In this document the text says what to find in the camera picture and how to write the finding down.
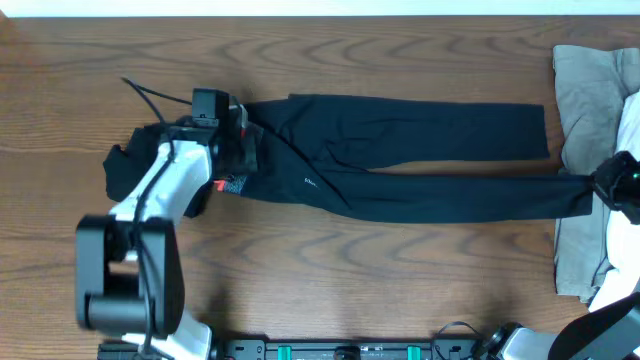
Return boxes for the black leggings with grey waistband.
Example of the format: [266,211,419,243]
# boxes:
[215,94,593,223]

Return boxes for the left black cable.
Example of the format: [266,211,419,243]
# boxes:
[120,75,194,360]

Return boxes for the beige folded garment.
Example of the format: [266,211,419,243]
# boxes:
[553,45,639,304]

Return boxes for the black cable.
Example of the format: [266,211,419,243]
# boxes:
[432,321,481,360]
[120,75,194,360]

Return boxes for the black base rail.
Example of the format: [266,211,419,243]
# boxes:
[97,327,506,360]

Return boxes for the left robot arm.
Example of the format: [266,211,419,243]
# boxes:
[75,88,255,359]

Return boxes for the white garment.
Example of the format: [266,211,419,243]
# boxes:
[588,93,640,312]

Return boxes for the right black cable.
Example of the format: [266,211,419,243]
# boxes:
[432,321,481,360]

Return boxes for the folded black shirt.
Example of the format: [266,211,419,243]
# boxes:
[102,123,214,219]

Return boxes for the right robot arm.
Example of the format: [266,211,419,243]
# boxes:
[486,151,639,360]

